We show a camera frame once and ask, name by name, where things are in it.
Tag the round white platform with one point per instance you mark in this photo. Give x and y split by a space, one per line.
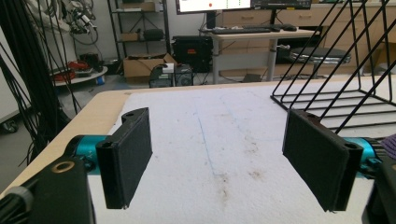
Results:
79 76

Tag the purple cloth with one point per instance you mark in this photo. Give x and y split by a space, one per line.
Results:
389 146

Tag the black equipment case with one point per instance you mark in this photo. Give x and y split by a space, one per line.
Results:
192 53

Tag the black metal shelf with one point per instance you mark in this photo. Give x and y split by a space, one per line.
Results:
140 28

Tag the wooden drawer cabinet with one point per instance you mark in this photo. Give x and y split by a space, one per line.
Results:
299 17

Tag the white table mat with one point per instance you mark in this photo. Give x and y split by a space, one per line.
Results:
218 149

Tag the computer monitor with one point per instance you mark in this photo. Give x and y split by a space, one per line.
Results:
214 5

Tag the open cardboard box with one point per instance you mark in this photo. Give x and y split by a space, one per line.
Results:
141 67

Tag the light wooden desk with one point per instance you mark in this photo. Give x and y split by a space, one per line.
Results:
264 35

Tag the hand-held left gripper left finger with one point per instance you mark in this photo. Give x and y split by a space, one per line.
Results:
126 161

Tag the small computer case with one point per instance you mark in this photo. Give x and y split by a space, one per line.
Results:
171 76

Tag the black computer mouse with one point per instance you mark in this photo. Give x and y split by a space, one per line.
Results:
289 27

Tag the black keyboard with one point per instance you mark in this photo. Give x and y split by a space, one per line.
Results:
241 30

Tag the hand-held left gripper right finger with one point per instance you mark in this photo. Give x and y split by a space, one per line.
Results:
317 155

